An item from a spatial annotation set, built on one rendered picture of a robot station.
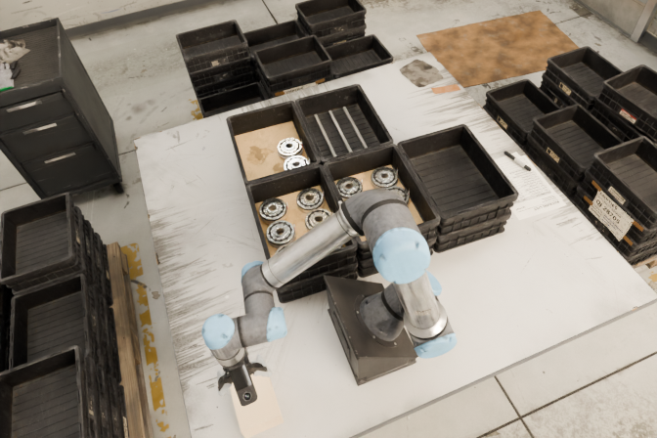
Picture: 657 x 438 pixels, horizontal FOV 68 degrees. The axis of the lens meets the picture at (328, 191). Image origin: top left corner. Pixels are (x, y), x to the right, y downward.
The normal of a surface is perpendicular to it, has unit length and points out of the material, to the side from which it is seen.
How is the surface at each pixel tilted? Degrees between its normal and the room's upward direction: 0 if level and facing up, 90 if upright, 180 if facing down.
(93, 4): 90
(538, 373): 0
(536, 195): 0
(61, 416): 0
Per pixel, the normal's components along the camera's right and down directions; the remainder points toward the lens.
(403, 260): 0.18, 0.57
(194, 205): -0.06, -0.64
